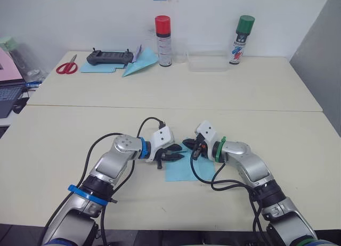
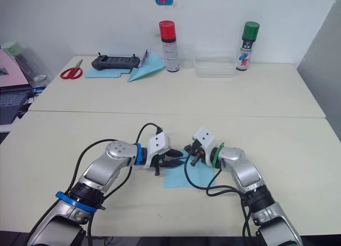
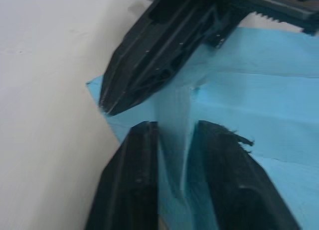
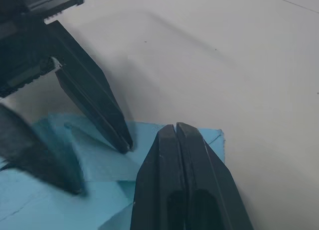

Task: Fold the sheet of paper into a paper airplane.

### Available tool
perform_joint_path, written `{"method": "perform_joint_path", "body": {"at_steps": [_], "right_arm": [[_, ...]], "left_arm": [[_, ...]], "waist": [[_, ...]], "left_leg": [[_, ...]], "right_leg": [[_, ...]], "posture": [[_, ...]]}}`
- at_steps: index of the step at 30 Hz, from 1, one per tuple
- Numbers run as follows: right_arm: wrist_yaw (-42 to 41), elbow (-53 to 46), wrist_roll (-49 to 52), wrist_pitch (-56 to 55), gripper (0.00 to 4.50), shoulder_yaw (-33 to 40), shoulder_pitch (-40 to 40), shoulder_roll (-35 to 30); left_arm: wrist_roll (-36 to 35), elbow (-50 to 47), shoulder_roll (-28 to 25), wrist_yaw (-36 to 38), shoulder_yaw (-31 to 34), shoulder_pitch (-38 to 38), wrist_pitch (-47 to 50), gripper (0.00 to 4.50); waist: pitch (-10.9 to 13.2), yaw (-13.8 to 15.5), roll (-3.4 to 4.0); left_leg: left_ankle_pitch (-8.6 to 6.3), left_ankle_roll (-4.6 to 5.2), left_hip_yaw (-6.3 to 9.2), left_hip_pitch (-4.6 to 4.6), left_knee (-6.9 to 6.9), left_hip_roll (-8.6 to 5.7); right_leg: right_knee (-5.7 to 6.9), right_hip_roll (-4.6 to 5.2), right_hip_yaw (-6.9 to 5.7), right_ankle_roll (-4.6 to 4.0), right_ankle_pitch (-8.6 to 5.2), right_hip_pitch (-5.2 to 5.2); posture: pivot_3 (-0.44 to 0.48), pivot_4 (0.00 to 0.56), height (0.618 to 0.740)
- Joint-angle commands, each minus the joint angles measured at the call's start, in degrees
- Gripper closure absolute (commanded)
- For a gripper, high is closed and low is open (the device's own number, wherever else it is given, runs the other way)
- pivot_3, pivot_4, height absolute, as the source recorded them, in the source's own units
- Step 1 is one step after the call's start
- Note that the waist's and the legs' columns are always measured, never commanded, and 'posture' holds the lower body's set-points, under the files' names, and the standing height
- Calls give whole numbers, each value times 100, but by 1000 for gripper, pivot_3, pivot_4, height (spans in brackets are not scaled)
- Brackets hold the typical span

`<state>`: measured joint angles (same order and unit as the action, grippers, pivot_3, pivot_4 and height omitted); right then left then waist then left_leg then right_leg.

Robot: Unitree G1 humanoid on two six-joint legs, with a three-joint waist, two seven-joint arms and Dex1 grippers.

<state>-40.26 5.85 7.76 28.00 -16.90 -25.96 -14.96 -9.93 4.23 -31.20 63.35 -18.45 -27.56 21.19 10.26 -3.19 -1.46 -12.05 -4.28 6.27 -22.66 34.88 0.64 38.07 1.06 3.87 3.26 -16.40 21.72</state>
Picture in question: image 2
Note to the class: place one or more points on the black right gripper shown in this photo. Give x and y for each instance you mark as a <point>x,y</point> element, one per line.
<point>198,153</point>

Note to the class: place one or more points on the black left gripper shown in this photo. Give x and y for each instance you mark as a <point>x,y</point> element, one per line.
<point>157,163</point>

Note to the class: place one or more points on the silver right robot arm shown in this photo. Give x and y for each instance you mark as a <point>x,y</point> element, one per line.
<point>245,171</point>

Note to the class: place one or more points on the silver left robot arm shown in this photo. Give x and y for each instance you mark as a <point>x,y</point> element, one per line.
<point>98,171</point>

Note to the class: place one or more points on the light blue paper airplane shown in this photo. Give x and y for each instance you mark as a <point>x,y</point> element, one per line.
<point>145,70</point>

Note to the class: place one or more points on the notched light blue paper sheet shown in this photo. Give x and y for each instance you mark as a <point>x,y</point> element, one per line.
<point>104,73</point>

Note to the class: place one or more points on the clear plastic box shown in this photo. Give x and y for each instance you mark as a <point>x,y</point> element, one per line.
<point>215,69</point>

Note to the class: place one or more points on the clear plastic cup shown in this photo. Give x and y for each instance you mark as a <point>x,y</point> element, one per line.
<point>187,63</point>

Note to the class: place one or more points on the small white blue card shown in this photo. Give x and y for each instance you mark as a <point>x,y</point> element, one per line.
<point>144,58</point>

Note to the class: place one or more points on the red capped spray can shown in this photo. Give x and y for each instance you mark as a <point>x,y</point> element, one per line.
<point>170,49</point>

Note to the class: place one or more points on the black handheld controller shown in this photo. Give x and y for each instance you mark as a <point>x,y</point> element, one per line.
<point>115,62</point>

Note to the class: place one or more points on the green capped spray can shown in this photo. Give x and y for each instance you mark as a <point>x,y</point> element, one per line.
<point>246,49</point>

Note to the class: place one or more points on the dark laptop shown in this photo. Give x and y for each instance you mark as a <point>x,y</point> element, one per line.
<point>12,105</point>

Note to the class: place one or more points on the clear bottle with green lid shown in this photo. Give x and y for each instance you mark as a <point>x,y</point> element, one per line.
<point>30,65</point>

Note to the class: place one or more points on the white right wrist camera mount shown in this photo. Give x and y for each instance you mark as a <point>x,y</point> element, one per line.
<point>205,138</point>

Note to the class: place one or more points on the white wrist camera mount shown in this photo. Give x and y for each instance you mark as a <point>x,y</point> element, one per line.
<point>158,143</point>
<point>205,138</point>

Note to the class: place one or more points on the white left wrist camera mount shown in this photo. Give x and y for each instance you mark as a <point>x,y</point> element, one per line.
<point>158,143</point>

